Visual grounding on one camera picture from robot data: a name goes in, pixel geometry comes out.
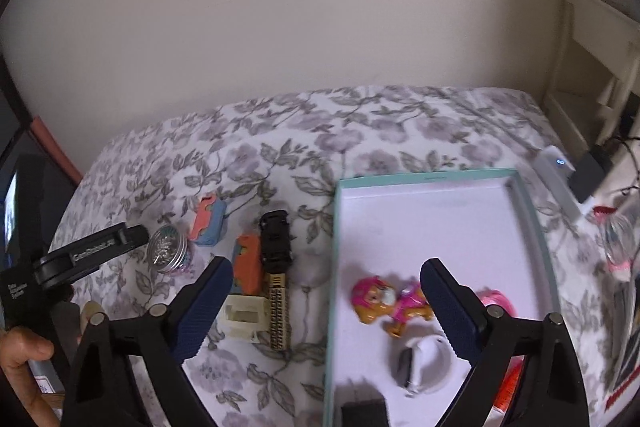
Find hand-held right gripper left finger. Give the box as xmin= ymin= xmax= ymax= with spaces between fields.
xmin=60 ymin=255 xmax=234 ymax=427

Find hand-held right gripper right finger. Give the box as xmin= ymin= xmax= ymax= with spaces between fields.
xmin=420 ymin=258 xmax=591 ymax=427

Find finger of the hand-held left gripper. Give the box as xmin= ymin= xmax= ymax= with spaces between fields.
xmin=32 ymin=222 xmax=151 ymax=292

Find cream plastic frame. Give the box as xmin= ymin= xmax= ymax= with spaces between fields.
xmin=216 ymin=294 xmax=271 ymax=343

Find pink kids watch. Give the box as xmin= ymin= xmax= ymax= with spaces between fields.
xmin=472 ymin=289 xmax=516 ymax=320

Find coral and blue silicone case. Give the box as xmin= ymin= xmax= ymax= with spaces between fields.
xmin=231 ymin=234 xmax=265 ymax=297
xmin=189 ymin=193 xmax=228 ymax=247

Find white smart watch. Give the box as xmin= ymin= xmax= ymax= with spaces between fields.
xmin=397 ymin=332 xmax=463 ymax=398

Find round metal tin of beads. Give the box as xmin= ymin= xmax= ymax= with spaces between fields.
xmin=146 ymin=226 xmax=193 ymax=275

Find gold patterned bar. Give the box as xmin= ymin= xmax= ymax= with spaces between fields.
xmin=267 ymin=271 xmax=292 ymax=350

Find pink puppy toy figure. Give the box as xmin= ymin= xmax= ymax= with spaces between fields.
xmin=351 ymin=275 xmax=436 ymax=339

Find teal box with white inside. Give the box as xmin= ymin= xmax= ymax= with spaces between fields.
xmin=322 ymin=168 xmax=560 ymax=427

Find black toy car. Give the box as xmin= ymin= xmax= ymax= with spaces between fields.
xmin=258 ymin=210 xmax=296 ymax=278

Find black charger plug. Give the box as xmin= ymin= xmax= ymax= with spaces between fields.
xmin=340 ymin=379 xmax=390 ymax=427

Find person's left hand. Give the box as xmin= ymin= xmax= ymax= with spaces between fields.
xmin=0 ymin=326 xmax=63 ymax=427

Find dark cabinet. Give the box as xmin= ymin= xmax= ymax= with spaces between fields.
xmin=0 ymin=57 xmax=83 ymax=268

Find white power bank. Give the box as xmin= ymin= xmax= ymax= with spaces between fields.
xmin=531 ymin=145 xmax=583 ymax=220

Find floral blanket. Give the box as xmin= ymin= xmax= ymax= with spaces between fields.
xmin=50 ymin=86 xmax=640 ymax=427

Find black power adapter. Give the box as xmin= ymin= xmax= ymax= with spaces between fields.
xmin=570 ymin=144 xmax=616 ymax=204

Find cream wooden shelf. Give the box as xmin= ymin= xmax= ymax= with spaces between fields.
xmin=542 ymin=0 xmax=640 ymax=148

